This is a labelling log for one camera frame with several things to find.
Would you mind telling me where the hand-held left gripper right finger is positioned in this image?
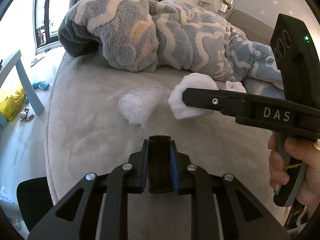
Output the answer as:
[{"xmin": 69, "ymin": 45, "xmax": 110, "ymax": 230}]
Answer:
[{"xmin": 171, "ymin": 139, "xmax": 290, "ymax": 240}]

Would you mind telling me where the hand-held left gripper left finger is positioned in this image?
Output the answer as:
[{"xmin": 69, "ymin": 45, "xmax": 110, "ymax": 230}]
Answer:
[{"xmin": 27, "ymin": 137, "xmax": 150, "ymax": 240}]

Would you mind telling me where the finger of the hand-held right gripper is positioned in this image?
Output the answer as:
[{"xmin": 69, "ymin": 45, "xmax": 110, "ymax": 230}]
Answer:
[{"xmin": 182, "ymin": 88, "xmax": 250, "ymax": 117}]

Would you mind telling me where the small black container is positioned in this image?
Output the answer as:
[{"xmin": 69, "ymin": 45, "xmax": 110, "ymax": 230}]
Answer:
[{"xmin": 147, "ymin": 135, "xmax": 174, "ymax": 193}]

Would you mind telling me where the large white tissue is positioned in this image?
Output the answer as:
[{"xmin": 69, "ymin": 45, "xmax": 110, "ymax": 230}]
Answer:
[{"xmin": 168, "ymin": 73, "xmax": 219, "ymax": 120}]

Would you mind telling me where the dark green trash bin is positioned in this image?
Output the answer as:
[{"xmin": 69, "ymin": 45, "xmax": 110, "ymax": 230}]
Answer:
[{"xmin": 16, "ymin": 177, "xmax": 54, "ymax": 232}]

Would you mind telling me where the person's right hand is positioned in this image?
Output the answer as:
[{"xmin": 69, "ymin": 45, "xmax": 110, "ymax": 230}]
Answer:
[{"xmin": 268, "ymin": 135, "xmax": 320, "ymax": 220}]

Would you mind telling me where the small white crumpled tissue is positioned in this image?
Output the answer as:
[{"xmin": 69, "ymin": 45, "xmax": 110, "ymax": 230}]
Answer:
[{"xmin": 224, "ymin": 80, "xmax": 247, "ymax": 94}]

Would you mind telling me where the fluffy white wad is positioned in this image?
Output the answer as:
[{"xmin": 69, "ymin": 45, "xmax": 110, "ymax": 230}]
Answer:
[{"xmin": 118, "ymin": 85, "xmax": 160, "ymax": 130}]

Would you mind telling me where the grey headboard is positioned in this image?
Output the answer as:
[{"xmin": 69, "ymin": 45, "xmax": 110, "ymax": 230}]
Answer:
[{"xmin": 226, "ymin": 9, "xmax": 280, "ymax": 47}]

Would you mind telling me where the grey bed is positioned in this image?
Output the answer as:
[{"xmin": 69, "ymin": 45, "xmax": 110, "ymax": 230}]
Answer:
[{"xmin": 44, "ymin": 46, "xmax": 288, "ymax": 240}]

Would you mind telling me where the table lamp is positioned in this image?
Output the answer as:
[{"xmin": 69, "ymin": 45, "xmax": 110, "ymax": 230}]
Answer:
[{"xmin": 219, "ymin": 0, "xmax": 232, "ymax": 14}]

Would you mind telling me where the blue patterned fleece blanket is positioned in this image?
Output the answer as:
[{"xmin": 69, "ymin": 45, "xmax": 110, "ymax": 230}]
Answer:
[{"xmin": 58, "ymin": 0, "xmax": 285, "ymax": 100}]

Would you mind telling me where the teal toy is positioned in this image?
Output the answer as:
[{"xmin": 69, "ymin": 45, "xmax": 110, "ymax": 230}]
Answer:
[{"xmin": 32, "ymin": 80, "xmax": 50, "ymax": 91}]

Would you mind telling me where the yellow plastic bag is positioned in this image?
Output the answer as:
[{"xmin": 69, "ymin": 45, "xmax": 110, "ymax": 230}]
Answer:
[{"xmin": 0, "ymin": 87, "xmax": 27, "ymax": 122}]

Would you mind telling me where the light blue table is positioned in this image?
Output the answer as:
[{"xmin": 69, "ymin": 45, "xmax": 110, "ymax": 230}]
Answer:
[{"xmin": 0, "ymin": 50, "xmax": 45, "ymax": 128}]

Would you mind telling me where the glass balcony door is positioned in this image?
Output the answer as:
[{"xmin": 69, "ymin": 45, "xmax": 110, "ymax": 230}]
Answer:
[{"xmin": 34, "ymin": 0, "xmax": 75, "ymax": 49}]

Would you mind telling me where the keychain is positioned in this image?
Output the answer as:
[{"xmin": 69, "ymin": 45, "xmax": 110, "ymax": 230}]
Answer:
[{"xmin": 19, "ymin": 107, "xmax": 35, "ymax": 123}]

